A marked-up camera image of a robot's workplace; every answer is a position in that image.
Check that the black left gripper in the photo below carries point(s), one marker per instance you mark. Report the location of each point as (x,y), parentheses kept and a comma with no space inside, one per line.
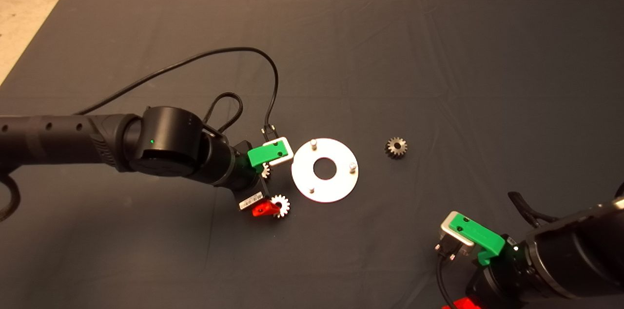
(246,187)

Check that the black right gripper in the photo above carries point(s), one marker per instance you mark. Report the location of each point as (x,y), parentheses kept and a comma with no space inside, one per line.
(502,284)

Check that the white gear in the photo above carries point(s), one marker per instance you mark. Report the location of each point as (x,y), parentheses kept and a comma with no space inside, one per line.
(284,207)
(266,171)

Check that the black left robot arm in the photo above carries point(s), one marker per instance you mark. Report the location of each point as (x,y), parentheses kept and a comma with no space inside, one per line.
(165,148)

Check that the round metal carrier plate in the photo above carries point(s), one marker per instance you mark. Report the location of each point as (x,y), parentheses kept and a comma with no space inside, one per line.
(336,187)

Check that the steel planetary gear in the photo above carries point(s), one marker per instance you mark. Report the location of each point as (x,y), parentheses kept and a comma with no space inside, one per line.
(390,149)

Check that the dark grey table cloth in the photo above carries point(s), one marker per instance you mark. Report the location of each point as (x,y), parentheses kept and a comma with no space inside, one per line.
(390,55)

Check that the green left camera mount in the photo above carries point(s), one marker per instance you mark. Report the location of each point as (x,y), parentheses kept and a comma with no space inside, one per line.
(263,155)

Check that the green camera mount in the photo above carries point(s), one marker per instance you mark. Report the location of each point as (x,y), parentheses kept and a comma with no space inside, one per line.
(263,155)
(480,238)

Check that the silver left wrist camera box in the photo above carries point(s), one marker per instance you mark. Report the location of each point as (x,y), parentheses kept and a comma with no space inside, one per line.
(287,153)

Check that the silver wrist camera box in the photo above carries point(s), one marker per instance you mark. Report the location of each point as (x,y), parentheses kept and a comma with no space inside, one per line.
(287,153)
(448,228)

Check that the green right camera mount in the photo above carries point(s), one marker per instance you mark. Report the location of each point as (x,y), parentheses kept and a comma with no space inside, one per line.
(480,238)

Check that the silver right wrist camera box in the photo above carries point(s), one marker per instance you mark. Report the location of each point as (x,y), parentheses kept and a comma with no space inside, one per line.
(448,228)

